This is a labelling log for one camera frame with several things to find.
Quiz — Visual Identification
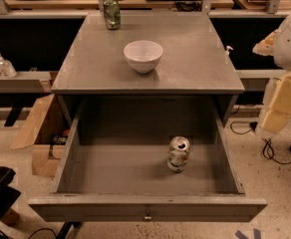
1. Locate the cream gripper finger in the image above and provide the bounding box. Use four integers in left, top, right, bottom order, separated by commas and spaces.
252, 30, 278, 57
257, 73, 291, 134

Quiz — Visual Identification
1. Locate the white green 7up can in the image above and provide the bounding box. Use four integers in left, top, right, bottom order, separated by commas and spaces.
166, 136, 190, 173

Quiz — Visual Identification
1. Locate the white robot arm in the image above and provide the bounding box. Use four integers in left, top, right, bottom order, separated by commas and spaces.
252, 13, 291, 137

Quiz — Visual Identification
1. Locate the grey cabinet counter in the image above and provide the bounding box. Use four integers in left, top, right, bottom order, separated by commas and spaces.
52, 10, 244, 117

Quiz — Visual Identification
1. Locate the green soda can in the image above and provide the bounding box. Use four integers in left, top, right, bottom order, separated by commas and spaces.
103, 0, 121, 30

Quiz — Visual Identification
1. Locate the grey open top drawer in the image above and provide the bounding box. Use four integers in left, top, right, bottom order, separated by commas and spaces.
29, 97, 266, 222

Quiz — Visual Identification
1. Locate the small white pump bottle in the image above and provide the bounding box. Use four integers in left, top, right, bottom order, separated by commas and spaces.
225, 46, 234, 64

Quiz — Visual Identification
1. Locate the white ceramic bowl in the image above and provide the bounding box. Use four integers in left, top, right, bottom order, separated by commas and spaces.
124, 40, 163, 73

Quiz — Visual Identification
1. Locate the brown cardboard box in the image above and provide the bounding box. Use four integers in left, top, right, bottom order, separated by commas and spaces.
10, 94, 69, 177

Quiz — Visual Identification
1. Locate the clear sanitizer pump bottle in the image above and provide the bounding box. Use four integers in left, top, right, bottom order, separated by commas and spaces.
0, 54, 17, 78

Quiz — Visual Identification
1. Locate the black floor cable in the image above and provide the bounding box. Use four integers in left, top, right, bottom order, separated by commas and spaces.
229, 105, 291, 166

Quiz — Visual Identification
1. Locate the metal drawer handle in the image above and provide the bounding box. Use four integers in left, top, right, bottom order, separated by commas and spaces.
143, 209, 152, 222

